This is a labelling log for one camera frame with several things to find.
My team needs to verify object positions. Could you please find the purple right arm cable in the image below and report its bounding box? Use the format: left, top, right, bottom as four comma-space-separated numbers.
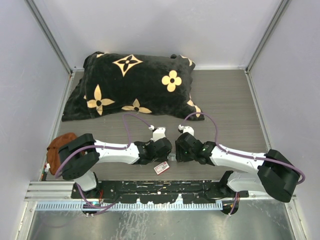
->
182, 112, 306, 186

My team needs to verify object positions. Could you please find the white slotted cable duct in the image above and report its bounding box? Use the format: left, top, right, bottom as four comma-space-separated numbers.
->
35, 200, 223, 212

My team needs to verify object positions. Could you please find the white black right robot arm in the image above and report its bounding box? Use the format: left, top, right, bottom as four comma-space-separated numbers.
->
175, 132, 302, 203

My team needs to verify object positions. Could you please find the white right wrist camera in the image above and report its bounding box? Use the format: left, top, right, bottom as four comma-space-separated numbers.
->
178, 124, 195, 136

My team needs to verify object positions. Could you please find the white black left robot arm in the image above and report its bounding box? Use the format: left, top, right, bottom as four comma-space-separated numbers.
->
55, 133, 172, 192

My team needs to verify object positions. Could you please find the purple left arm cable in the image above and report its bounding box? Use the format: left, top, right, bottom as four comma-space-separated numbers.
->
54, 114, 155, 179

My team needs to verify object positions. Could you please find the brown crumpled cloth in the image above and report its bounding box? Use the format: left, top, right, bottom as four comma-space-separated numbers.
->
46, 132, 77, 175

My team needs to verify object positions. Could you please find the staple box tray with staples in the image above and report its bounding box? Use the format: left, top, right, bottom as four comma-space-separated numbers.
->
167, 153, 176, 161

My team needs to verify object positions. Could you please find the red white staple box sleeve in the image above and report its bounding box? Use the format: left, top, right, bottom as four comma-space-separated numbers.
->
153, 161, 170, 175

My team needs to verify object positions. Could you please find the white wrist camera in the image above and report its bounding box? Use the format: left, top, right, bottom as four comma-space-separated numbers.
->
151, 127, 166, 142
178, 124, 195, 136

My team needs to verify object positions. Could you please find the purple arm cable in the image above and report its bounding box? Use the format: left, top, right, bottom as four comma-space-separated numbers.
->
182, 112, 306, 186
54, 114, 155, 179

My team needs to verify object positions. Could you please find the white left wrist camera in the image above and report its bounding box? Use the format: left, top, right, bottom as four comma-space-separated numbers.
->
151, 127, 166, 142

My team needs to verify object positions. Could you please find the black floral pattern pillow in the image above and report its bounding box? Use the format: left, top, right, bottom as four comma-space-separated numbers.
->
62, 51, 205, 122

